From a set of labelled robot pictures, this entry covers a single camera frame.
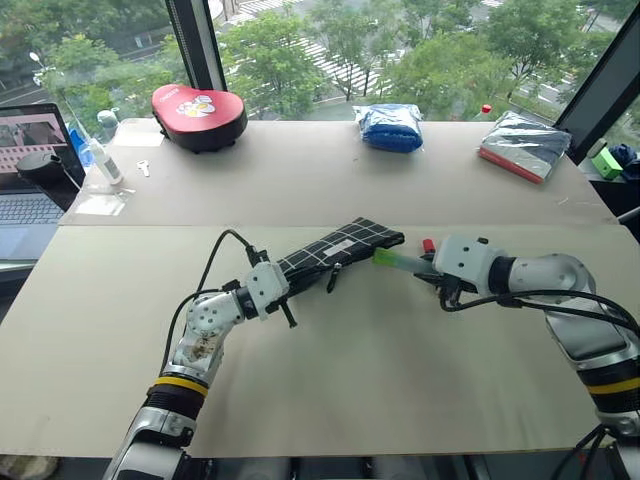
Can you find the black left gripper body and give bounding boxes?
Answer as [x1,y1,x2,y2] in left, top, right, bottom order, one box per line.
[256,248,300,330]

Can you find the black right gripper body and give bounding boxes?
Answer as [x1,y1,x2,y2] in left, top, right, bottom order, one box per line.
[430,272,479,312]

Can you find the green highlighter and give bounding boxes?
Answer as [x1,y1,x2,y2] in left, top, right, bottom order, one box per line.
[372,247,437,276]

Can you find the black white-grid zip pouch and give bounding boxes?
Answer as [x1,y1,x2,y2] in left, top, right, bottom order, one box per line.
[272,216,406,302]

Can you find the blue cloth in plastic bag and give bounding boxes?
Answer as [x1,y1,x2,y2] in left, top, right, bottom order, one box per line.
[351,102,426,153]

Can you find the silver red packet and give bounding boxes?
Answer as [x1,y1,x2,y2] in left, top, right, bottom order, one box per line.
[477,110,573,185]

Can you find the green box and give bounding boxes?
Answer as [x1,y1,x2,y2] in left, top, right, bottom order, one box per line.
[591,146,624,181]

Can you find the red black heart-shaped case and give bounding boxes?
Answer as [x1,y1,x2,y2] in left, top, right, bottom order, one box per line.
[150,83,249,154]

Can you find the clear flat plastic bag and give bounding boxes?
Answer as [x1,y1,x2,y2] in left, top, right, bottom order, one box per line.
[73,186,135,217]

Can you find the dark blue crumpled cloth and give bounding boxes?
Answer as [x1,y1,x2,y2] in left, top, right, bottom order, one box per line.
[613,143,640,182]

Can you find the white glue bottle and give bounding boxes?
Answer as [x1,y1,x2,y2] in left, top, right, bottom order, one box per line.
[83,138,125,187]

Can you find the grey-green bottle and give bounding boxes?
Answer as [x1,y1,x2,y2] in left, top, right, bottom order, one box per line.
[96,108,122,145]

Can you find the blue plastic bag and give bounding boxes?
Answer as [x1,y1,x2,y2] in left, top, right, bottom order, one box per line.
[68,126,97,167]

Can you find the open laptop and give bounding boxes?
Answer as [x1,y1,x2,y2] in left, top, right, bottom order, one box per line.
[0,102,87,262]

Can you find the black round device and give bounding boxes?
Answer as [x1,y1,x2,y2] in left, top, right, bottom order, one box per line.
[15,151,64,189]

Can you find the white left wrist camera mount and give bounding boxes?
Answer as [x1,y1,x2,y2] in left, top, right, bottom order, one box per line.
[244,261,291,320]

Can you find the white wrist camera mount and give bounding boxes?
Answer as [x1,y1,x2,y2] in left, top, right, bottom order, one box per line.
[431,234,503,295]
[244,261,291,320]

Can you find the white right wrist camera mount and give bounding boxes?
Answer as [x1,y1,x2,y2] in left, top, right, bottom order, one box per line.
[431,234,503,295]

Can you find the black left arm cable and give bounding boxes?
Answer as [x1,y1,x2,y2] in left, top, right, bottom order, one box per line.
[163,228,259,372]

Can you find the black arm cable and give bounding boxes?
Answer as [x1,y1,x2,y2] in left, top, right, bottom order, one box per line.
[438,289,640,351]
[163,228,259,372]

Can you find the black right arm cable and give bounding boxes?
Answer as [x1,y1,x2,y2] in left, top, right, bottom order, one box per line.
[438,289,640,351]

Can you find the black window frame post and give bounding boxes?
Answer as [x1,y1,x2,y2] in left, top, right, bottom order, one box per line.
[164,0,227,94]
[553,0,640,167]

